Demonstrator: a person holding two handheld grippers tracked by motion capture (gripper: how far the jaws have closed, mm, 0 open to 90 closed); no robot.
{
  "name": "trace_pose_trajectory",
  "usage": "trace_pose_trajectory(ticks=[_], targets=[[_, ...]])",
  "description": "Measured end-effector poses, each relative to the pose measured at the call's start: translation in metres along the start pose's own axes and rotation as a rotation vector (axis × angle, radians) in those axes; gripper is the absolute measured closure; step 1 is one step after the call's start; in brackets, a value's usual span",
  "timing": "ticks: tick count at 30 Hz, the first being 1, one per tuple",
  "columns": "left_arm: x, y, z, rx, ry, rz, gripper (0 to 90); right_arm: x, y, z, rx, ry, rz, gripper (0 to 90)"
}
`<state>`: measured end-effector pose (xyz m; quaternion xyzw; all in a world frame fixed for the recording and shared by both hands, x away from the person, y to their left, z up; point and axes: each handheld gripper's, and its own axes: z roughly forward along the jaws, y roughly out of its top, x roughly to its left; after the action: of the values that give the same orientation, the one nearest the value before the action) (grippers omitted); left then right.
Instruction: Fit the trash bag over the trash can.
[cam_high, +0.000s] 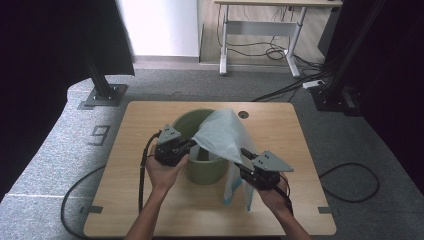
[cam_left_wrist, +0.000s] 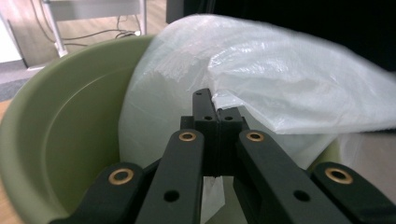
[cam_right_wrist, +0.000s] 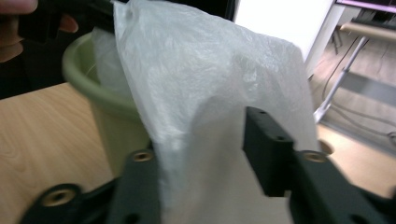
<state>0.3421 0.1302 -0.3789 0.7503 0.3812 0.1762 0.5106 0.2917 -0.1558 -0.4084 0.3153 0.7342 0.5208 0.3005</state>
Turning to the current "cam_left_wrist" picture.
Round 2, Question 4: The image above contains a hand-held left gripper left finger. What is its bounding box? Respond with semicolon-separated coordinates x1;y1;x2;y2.
180;88;219;176

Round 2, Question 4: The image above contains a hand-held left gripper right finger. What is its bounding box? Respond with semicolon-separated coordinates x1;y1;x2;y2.
218;106;250;175

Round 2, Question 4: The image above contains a white plastic bag blue band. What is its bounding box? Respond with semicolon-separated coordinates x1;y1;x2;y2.
118;13;396;224

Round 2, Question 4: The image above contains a green plastic bin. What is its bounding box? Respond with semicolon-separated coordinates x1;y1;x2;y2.
0;35;344;224

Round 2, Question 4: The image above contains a white-legged wooden desk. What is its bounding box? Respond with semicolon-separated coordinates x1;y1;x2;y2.
40;0;149;59

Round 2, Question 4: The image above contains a white partition panel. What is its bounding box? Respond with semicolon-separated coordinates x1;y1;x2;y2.
0;15;24;63

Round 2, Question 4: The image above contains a tangle of black floor cables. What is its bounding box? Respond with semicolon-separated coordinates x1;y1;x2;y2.
29;0;141;48

